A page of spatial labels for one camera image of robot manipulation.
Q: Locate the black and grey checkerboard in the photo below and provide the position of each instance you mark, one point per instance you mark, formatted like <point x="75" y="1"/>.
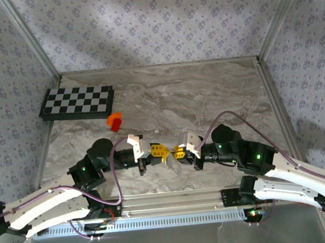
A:
<point x="75" y="100"/>

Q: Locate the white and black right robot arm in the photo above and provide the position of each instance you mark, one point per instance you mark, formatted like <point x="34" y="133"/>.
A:
<point x="285" y="193"/>

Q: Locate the aluminium frame post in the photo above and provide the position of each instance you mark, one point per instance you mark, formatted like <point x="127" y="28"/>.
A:
<point x="279" y="17"/>
<point x="31" y="39"/>

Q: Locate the wide aluminium base rail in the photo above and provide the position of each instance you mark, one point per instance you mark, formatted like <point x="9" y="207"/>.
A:
<point x="172" y="203"/>

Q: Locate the aluminium table side rail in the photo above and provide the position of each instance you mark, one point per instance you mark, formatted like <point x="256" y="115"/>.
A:
<point x="41" y="172"/>
<point x="270" y="89"/>

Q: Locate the silver key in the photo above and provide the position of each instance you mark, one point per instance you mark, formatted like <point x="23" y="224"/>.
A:
<point x="173" y="166"/>

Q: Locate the red plastic block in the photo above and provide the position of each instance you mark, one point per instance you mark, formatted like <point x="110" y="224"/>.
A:
<point x="116" y="126"/>

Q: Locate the small circuit board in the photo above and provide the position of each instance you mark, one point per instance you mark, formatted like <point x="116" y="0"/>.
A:
<point x="253" y="213"/>
<point x="97" y="226"/>

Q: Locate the thin aluminium table rail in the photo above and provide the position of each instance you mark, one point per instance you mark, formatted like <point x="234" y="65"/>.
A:
<point x="160" y="66"/>

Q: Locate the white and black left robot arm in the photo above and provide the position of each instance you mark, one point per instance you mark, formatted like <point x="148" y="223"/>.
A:
<point x="45" y="211"/>

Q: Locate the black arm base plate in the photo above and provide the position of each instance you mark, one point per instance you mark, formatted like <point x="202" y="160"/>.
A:
<point x="229" y="196"/>
<point x="116" y="209"/>

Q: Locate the orange curved plastic piece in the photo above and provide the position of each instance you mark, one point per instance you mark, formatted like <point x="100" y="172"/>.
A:
<point x="113" y="117"/>

